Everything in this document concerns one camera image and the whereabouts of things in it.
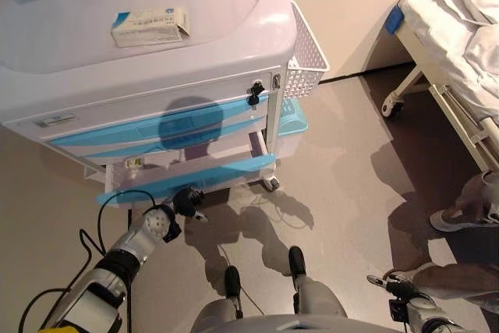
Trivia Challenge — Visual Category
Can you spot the thin black floor cable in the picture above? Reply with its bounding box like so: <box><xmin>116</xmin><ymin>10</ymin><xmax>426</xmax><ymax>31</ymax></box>
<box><xmin>218</xmin><ymin>243</ymin><xmax>266</xmax><ymax>314</ymax></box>

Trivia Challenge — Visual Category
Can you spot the grey robot torso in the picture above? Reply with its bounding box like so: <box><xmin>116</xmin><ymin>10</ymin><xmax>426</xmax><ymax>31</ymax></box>
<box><xmin>216</xmin><ymin>313</ymin><xmax>402</xmax><ymax>333</ymax></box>

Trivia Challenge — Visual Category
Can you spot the grey right robot leg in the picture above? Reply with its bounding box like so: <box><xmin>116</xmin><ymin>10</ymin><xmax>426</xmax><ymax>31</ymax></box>
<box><xmin>288</xmin><ymin>246</ymin><xmax>348</xmax><ymax>333</ymax></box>

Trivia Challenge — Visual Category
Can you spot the white medical cart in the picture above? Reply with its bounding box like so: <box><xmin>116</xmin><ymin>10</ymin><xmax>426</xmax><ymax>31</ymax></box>
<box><xmin>0</xmin><ymin>0</ymin><xmax>297</xmax><ymax>209</ymax></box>

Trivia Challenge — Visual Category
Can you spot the white hospital bed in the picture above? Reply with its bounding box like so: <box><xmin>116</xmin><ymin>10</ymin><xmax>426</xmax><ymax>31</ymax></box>
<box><xmin>380</xmin><ymin>0</ymin><xmax>499</xmax><ymax>172</ymax></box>

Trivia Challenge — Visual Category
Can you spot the person in grey clothes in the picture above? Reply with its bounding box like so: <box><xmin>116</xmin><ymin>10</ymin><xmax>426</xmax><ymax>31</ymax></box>
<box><xmin>384</xmin><ymin>171</ymin><xmax>499</xmax><ymax>314</ymax></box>

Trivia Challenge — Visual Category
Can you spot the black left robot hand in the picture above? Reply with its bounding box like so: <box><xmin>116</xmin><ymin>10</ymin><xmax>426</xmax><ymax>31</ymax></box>
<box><xmin>171</xmin><ymin>187</ymin><xmax>209</xmax><ymax>223</ymax></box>

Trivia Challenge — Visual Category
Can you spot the blue white cart drawer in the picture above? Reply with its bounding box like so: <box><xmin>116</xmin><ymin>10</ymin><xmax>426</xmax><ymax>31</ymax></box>
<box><xmin>77</xmin><ymin>116</ymin><xmax>268</xmax><ymax>159</ymax></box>
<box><xmin>95</xmin><ymin>153</ymin><xmax>276</xmax><ymax>208</ymax></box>
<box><xmin>44</xmin><ymin>94</ymin><xmax>270</xmax><ymax>146</ymax></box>

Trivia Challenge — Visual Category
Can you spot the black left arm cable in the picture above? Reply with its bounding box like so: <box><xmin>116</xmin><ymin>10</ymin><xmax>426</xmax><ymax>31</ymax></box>
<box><xmin>17</xmin><ymin>190</ymin><xmax>157</xmax><ymax>333</ymax></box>

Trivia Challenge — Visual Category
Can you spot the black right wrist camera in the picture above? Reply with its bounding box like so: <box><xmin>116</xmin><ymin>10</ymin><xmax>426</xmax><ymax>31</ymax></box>
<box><xmin>388</xmin><ymin>298</ymin><xmax>409</xmax><ymax>322</ymax></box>

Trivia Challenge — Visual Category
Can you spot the blue bed corner bumper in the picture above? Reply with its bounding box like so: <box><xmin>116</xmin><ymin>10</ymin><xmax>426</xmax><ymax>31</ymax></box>
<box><xmin>384</xmin><ymin>5</ymin><xmax>405</xmax><ymax>34</ymax></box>

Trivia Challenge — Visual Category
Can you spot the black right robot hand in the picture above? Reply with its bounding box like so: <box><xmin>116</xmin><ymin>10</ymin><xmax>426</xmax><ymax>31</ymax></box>
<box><xmin>366</xmin><ymin>272</ymin><xmax>418</xmax><ymax>299</ymax></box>

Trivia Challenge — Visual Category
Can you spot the black cart key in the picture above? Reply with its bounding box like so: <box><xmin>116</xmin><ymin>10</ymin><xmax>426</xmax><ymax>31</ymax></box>
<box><xmin>247</xmin><ymin>80</ymin><xmax>266</xmax><ymax>108</ymax></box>

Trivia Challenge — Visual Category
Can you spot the bed caster wheel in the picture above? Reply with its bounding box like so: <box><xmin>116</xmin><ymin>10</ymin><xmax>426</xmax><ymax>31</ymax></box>
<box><xmin>380</xmin><ymin>90</ymin><xmax>405</xmax><ymax>119</ymax></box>

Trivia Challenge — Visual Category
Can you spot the blue lid waste bin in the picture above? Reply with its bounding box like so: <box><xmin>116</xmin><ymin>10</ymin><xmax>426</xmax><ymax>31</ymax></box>
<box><xmin>275</xmin><ymin>98</ymin><xmax>309</xmax><ymax>159</ymax></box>

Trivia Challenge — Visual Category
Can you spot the white blue medicine box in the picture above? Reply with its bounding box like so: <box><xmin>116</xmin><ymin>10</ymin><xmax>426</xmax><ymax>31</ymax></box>
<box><xmin>111</xmin><ymin>8</ymin><xmax>192</xmax><ymax>48</ymax></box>

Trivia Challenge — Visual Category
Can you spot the white bedding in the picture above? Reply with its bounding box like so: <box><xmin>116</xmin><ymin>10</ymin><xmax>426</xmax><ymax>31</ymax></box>
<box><xmin>423</xmin><ymin>0</ymin><xmax>499</xmax><ymax>115</ymax></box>

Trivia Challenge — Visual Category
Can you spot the yellow shoulder cover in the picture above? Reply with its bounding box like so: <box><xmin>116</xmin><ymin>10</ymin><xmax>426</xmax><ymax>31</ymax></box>
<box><xmin>38</xmin><ymin>324</ymin><xmax>75</xmax><ymax>333</ymax></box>

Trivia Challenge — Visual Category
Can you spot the white perforated side basket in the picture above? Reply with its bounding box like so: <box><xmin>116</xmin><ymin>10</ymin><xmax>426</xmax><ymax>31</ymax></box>
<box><xmin>282</xmin><ymin>0</ymin><xmax>331</xmax><ymax>101</ymax></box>

